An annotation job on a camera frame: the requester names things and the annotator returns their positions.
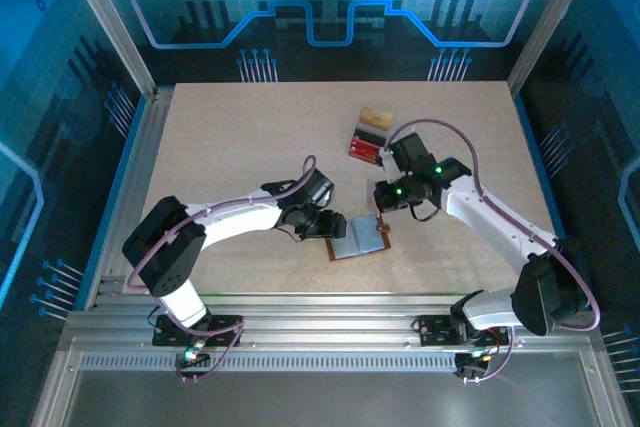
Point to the brown leather card holder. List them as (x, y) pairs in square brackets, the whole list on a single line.
[(362, 239)]

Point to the clear acrylic card stand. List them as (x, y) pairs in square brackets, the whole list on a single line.
[(374, 127)]

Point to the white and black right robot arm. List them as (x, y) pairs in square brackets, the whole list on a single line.
[(490, 227)]

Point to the red card stack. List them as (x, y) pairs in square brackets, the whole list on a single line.
[(365, 151)]

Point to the black card stack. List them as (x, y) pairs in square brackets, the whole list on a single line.
[(372, 136)]

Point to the grey metal plate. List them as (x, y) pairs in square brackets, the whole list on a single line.
[(325, 402)]

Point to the small LED connector board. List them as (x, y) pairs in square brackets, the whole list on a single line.
[(192, 357), (472, 359)]

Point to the aluminium frame rail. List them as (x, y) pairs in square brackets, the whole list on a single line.
[(325, 327)]

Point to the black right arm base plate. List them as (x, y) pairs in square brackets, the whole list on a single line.
[(435, 332)]

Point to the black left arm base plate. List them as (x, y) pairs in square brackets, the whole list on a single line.
[(170, 334)]

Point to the aluminium side rail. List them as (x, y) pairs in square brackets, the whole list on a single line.
[(149, 137)]

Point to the aluminium frame post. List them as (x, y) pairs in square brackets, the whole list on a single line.
[(548, 22), (111, 22)]

